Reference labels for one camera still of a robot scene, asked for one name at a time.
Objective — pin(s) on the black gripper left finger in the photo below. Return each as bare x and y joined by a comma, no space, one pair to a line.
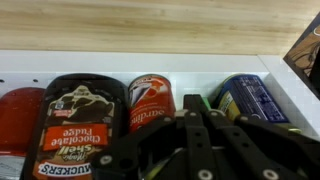
196,146

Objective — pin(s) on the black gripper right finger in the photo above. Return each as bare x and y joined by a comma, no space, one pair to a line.
246,146

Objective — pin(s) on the red soup can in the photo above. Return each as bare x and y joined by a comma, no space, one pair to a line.
150,106

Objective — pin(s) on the blue labelled tin can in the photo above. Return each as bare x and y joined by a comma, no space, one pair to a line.
253,96

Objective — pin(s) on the green box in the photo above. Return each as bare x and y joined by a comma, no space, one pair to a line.
206,104

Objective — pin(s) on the chocolate fudge syrup bottle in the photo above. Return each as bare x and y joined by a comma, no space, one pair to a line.
76,110

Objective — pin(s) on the white shelf cabinet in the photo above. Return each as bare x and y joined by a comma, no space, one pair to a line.
100,63

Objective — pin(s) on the dark red sauce bottle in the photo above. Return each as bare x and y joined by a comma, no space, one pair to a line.
20,116

